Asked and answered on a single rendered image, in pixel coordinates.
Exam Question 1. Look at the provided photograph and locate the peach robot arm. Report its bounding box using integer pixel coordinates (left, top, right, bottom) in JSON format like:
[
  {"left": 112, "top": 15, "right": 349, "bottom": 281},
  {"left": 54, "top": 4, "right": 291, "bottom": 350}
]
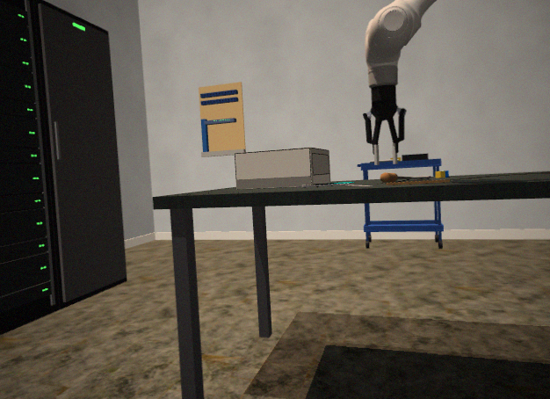
[{"left": 365, "top": 0, "right": 437, "bottom": 88}]

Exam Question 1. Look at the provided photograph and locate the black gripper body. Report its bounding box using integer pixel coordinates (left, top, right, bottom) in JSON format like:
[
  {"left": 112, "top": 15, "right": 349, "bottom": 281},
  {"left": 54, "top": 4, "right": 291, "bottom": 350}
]
[{"left": 371, "top": 84, "right": 398, "bottom": 121}]

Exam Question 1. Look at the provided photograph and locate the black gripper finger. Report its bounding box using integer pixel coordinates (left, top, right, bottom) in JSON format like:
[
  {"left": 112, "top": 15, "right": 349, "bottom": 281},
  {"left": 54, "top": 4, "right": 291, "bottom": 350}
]
[
  {"left": 363, "top": 109, "right": 382, "bottom": 165},
  {"left": 385, "top": 107, "right": 406, "bottom": 164}
]

